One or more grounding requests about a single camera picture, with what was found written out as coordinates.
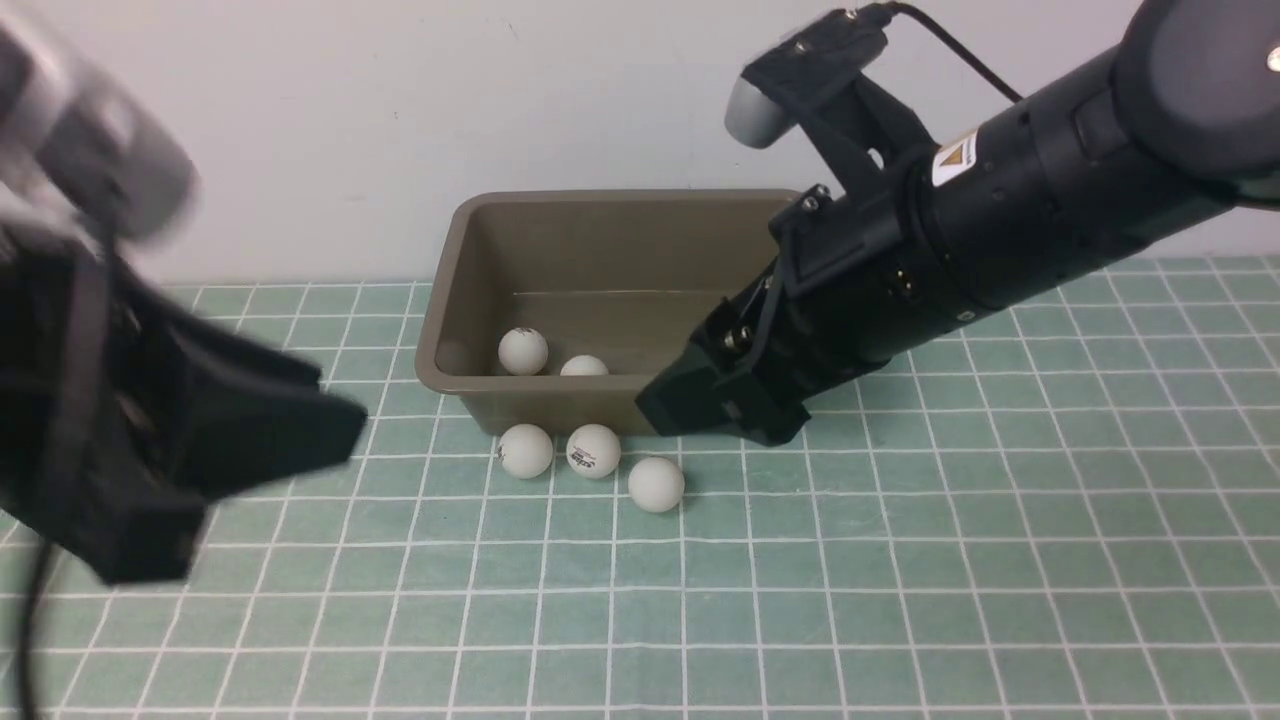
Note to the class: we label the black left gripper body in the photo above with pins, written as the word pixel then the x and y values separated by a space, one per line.
pixel 94 377

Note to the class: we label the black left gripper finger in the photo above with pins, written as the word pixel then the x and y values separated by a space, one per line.
pixel 244 354
pixel 230 441

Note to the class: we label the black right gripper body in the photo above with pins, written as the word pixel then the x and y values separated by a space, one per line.
pixel 853 285

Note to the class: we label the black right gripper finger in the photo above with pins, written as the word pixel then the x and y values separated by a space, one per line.
pixel 694 395

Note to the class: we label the plain white ball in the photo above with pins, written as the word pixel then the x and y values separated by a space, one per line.
pixel 656 484

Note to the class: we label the white logo ball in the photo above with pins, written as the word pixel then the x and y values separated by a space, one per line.
pixel 593 451
pixel 525 451

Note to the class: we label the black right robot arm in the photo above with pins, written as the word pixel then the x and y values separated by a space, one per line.
pixel 1174 125

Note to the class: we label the olive plastic bin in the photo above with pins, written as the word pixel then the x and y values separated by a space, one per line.
pixel 623 275

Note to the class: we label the green checkered tablecloth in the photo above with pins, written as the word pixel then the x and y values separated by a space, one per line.
pixel 1067 512

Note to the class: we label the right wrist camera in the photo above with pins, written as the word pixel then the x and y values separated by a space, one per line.
pixel 816 80

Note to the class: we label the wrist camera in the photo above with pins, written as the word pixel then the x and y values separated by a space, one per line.
pixel 71 126
pixel 816 80

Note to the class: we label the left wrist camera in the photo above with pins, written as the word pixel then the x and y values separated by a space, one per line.
pixel 71 126

